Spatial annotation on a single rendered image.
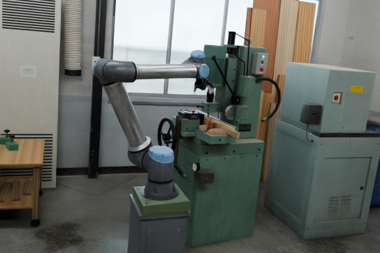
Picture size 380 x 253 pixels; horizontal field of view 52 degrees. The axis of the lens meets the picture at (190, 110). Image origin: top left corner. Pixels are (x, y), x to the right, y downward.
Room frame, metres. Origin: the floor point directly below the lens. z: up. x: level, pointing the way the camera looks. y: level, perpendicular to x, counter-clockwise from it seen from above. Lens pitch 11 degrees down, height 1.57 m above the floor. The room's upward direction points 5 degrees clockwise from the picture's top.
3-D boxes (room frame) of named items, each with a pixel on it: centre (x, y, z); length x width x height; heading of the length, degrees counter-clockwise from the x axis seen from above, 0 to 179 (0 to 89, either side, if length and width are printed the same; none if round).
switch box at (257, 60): (3.00, -0.49, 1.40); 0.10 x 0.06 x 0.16; 119
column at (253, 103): (3.11, -0.40, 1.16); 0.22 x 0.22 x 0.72; 29
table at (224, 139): (2.89, -0.06, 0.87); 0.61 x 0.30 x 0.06; 29
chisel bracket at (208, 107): (2.97, -0.16, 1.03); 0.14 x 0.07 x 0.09; 119
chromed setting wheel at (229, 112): (2.92, -0.32, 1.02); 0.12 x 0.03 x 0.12; 119
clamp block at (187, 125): (2.85, 0.01, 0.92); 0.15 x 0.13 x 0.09; 29
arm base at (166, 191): (2.22, 0.14, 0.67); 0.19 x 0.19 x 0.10
